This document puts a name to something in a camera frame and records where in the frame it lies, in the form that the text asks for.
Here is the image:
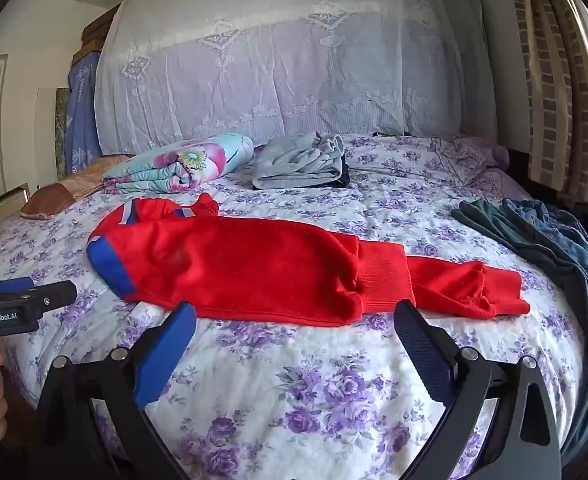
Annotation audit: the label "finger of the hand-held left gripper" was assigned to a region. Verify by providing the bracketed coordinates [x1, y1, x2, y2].
[21, 281, 78, 314]
[0, 277, 35, 295]

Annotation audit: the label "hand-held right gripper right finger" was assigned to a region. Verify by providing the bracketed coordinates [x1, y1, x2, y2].
[393, 299, 563, 480]

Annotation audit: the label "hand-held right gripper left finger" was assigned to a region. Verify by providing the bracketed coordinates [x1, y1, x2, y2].
[34, 301, 198, 480]

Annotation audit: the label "red pants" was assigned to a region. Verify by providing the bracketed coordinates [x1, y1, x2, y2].
[86, 192, 532, 329]

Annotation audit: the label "brown cushion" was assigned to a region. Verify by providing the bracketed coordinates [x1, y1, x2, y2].
[21, 154, 136, 220]

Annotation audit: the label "purple floral bed sheet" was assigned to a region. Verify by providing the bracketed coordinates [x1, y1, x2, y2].
[0, 132, 588, 480]

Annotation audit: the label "dark green garment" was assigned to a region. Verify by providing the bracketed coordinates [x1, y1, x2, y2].
[451, 199, 588, 461]

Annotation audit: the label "green picture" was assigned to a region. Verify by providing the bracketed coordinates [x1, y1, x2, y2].
[54, 87, 73, 182]

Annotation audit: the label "blue denim garment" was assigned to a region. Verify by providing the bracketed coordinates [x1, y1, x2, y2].
[501, 197, 588, 262]

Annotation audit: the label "blue patterned bag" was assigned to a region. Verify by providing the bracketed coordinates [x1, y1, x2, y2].
[64, 50, 103, 177]

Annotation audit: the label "folded floral quilt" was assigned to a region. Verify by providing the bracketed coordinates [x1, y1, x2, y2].
[102, 133, 255, 195]

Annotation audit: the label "purple floral pillow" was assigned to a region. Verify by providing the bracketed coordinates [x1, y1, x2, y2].
[431, 135, 511, 187]

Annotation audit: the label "folded grey clothes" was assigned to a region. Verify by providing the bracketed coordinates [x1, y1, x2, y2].
[251, 131, 346, 191]

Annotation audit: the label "wooden box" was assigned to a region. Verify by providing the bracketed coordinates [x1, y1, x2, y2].
[81, 2, 123, 54]

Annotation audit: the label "checked beige curtain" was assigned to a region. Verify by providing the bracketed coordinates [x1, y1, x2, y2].
[506, 0, 588, 207]

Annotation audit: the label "white lace cover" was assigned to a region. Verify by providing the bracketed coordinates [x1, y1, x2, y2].
[94, 0, 498, 157]

